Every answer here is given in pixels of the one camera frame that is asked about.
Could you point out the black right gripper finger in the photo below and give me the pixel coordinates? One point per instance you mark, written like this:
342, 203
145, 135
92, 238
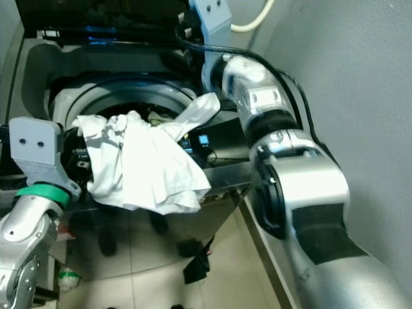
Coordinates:
181, 61
163, 62

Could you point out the white shirt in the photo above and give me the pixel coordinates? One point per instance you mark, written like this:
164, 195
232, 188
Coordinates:
148, 161

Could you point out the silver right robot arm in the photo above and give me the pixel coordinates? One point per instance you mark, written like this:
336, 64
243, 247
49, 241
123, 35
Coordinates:
302, 193

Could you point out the grey top-load washing machine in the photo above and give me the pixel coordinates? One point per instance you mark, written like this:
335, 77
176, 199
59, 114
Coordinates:
38, 71

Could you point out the dark glass washer lid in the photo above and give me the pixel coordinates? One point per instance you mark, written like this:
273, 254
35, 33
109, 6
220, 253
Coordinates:
103, 16

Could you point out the black washer control panel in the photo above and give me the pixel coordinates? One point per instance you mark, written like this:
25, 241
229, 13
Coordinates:
222, 138

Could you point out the white bottle with green band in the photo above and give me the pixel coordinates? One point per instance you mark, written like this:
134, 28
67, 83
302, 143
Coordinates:
69, 280

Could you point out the small black floor object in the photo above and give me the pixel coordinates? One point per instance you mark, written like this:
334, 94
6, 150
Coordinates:
196, 267

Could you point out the silver floor edge strip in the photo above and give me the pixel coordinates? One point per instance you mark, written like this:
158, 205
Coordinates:
264, 251

